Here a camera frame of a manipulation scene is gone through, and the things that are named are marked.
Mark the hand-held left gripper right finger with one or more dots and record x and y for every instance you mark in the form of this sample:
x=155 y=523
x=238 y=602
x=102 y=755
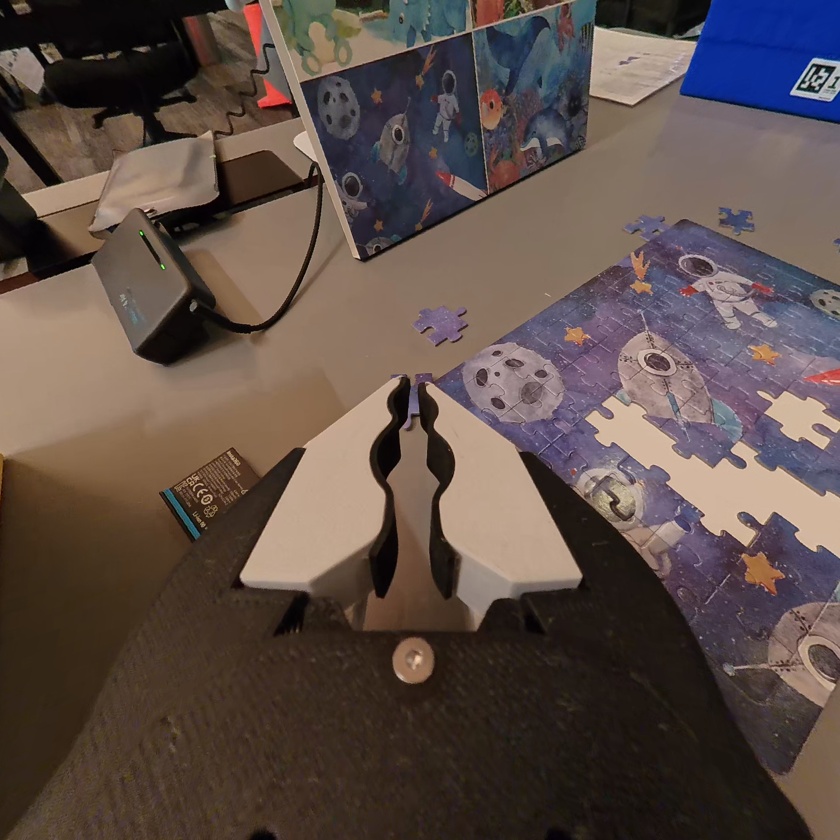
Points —
x=505 y=525

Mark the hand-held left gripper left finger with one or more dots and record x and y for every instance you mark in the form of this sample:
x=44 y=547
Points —
x=321 y=518

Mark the purple jigsaw puzzle piece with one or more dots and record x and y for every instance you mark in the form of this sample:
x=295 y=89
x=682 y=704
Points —
x=646 y=226
x=441 y=323
x=415 y=407
x=736 y=220

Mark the space jigsaw puzzle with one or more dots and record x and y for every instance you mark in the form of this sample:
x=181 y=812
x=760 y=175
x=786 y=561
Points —
x=610 y=308

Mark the black battery charger case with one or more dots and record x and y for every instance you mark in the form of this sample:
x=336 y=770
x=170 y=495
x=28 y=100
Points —
x=157 y=302

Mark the puzzle box lid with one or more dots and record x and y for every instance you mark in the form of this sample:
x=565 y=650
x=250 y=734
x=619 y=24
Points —
x=407 y=131

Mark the red cone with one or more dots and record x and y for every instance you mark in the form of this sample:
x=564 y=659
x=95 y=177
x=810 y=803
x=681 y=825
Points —
x=272 y=92

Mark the white paper sheet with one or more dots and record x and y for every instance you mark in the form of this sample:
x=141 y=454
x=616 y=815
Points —
x=643 y=65

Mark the black office chair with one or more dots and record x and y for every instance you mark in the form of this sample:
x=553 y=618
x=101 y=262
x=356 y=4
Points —
x=118 y=79

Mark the blue plastic bin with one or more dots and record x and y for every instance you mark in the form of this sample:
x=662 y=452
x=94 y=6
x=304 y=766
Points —
x=741 y=52

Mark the black camera battery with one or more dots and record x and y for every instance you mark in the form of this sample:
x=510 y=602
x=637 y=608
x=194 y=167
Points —
x=210 y=489

